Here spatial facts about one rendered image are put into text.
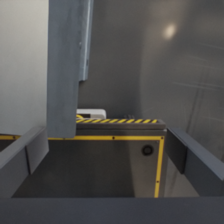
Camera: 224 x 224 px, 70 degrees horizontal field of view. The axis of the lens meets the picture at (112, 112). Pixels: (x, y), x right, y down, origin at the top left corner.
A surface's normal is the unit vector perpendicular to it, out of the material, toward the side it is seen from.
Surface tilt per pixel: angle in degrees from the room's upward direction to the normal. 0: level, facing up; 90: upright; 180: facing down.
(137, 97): 0
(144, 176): 0
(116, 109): 0
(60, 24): 67
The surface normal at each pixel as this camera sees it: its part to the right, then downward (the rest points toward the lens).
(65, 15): 0.93, 0.19
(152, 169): 0.02, 0.25
